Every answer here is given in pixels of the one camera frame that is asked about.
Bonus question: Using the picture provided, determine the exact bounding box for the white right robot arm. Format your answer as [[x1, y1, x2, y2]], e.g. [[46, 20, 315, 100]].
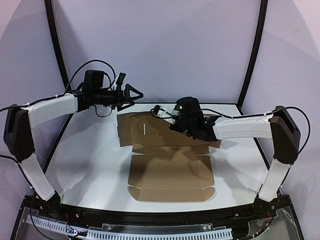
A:
[[165, 97, 301, 202]]

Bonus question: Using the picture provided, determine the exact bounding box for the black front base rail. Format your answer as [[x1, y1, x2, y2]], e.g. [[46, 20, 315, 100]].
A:
[[12, 194, 306, 240]]

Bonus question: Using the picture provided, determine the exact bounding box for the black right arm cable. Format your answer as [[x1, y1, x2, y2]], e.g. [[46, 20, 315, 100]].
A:
[[202, 106, 311, 161]]

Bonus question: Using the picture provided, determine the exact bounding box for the white slotted cable duct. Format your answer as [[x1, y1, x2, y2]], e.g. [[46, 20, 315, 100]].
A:
[[22, 214, 233, 240]]

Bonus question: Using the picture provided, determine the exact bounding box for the left black frame post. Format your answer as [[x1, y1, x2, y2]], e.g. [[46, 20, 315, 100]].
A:
[[42, 0, 74, 173]]

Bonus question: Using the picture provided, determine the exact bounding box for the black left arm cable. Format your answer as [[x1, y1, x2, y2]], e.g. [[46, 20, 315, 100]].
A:
[[0, 59, 121, 166]]

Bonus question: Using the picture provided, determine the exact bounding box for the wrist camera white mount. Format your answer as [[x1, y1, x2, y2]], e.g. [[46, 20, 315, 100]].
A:
[[150, 105, 180, 125], [110, 72, 126, 91]]

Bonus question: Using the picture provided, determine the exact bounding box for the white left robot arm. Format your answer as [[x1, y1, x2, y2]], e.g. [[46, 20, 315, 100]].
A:
[[3, 70, 144, 218]]

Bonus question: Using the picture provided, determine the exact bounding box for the right black frame post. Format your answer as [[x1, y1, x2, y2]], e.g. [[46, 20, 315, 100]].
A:
[[236, 0, 270, 111]]

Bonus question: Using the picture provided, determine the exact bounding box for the brown cardboard box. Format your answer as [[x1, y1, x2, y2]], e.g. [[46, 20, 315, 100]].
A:
[[117, 112, 221, 203]]

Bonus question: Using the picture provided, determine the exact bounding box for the black frame post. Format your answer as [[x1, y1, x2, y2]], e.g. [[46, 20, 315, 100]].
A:
[[42, 0, 74, 173], [236, 0, 270, 111]]

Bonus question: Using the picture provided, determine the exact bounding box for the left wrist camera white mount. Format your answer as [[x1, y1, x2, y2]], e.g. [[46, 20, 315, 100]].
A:
[[110, 72, 126, 91]]

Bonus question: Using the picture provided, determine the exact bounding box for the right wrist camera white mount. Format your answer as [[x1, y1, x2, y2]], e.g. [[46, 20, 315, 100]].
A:
[[150, 105, 180, 125]]

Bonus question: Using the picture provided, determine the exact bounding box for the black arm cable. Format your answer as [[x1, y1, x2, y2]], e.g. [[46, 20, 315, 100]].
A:
[[202, 106, 311, 161], [0, 59, 121, 166]]

